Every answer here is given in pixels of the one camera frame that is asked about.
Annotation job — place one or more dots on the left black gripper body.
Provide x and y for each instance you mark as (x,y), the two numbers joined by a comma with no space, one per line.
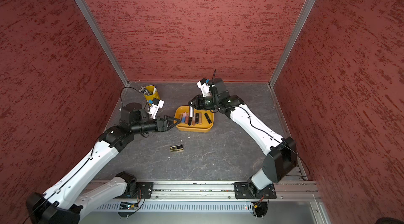
(159,128)

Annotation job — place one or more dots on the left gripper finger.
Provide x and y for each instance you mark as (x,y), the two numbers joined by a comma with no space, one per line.
(171,124)
(172,119)

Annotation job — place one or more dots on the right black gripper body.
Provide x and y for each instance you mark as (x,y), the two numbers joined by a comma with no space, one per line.
(206,102)

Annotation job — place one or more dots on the pink blue gradient lipstick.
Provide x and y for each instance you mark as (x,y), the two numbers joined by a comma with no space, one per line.
(183,117)

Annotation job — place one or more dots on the black round lipstick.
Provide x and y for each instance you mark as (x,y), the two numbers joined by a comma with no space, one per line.
(189,121)

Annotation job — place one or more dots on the gold black square lipstick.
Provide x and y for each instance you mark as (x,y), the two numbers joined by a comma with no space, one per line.
(176,148)

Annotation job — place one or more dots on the yellow plastic storage box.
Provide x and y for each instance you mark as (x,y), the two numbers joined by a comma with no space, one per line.
(204,128)

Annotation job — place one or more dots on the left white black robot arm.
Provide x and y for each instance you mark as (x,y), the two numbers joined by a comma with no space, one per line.
(63,202)

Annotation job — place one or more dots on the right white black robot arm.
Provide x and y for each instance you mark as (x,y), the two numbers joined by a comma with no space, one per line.
(280,153)

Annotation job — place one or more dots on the yellow metal pen cup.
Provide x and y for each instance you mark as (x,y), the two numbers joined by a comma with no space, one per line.
(153,93)

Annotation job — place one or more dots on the pens in yellow cup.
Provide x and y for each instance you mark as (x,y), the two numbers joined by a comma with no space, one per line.
(145,91)

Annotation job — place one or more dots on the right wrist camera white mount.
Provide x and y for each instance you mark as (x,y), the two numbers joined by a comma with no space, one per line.
(204,87)

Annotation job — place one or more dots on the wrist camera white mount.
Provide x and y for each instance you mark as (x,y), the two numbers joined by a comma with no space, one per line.
(154,106)
(204,87)

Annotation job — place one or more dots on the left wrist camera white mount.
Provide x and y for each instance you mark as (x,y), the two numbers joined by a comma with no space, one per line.
(154,106)

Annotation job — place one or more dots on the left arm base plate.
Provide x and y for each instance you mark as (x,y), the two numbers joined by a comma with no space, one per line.
(138,190)

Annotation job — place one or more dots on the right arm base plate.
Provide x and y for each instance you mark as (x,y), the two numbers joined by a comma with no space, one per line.
(244,190)

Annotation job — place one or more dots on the aluminium front rail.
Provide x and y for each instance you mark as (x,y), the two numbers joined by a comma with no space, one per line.
(187,190)

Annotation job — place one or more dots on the left aluminium corner post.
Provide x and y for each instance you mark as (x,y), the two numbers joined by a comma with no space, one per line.
(85,10)

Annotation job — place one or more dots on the aluminium corner post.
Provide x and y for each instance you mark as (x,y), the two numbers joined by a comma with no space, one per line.
(300,22)
(85,10)

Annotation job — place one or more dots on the right aluminium corner post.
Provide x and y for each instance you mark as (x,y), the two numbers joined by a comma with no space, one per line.
(300,22)

